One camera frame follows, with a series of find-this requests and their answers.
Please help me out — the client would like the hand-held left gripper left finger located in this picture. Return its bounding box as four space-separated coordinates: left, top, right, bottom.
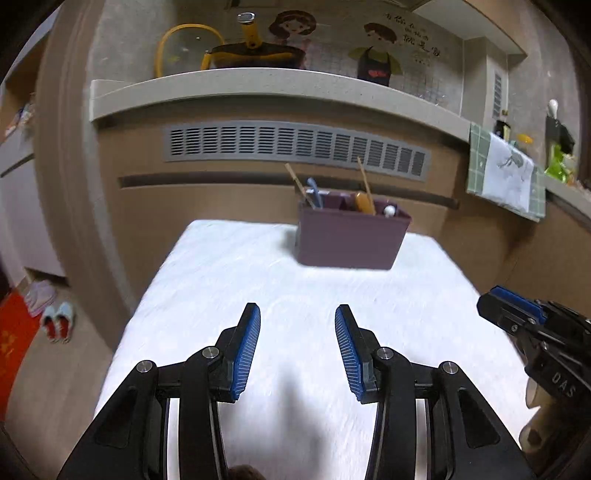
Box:
58 303 261 480

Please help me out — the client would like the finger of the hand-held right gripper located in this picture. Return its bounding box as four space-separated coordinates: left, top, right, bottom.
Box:
489 286 548 324
478 293 527 335

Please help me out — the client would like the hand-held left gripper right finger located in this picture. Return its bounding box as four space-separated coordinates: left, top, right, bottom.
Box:
335 305 536 480

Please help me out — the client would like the purple plastic utensil holder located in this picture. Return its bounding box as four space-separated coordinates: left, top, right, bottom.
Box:
297 191 413 271

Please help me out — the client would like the wooden chopstick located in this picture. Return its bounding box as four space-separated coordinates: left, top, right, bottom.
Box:
356 156 376 216
284 162 315 209

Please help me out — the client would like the person's right hand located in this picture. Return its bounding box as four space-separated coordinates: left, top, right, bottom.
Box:
518 381 563 462

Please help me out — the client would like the white textured towel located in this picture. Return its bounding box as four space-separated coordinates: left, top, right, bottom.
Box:
92 219 536 480

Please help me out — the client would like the dark brown rounded object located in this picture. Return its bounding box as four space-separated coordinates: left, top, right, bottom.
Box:
228 464 264 480

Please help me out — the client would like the green checked dish towel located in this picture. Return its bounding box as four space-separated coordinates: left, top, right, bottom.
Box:
465 120 547 223

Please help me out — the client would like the green packet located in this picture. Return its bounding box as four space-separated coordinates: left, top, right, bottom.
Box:
544 143 579 184

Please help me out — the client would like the brown kitchen cabinet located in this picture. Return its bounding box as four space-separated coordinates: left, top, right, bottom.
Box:
92 106 591 301

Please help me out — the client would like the black countertop holder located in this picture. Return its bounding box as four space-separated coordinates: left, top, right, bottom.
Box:
544 115 576 153

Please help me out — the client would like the purple slipper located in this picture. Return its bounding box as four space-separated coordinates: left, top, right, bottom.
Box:
23 281 47 306
28 291 52 319

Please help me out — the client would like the grey vent grille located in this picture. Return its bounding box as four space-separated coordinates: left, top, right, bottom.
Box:
161 121 432 180

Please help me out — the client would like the red floor mat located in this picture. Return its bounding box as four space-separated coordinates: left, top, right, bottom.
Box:
0 292 40 421

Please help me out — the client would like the grey countertop ledge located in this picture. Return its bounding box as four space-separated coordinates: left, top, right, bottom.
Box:
90 68 591 217

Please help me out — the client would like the white shelf cabinet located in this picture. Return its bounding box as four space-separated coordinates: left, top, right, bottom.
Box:
0 83 66 278

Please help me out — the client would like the yellow-rimmed glass lid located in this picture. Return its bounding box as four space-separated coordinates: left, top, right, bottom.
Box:
154 23 227 79

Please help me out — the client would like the grey wall vent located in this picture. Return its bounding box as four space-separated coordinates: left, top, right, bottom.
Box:
491 71 504 119

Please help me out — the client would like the cartoon man wall sticker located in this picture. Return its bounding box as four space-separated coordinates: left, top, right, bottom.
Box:
348 21 403 86

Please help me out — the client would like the dark pan with yellow handle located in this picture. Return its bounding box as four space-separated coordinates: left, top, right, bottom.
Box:
200 11 308 70

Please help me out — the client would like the cartoon girl wall sticker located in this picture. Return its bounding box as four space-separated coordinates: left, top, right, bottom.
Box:
269 10 320 70

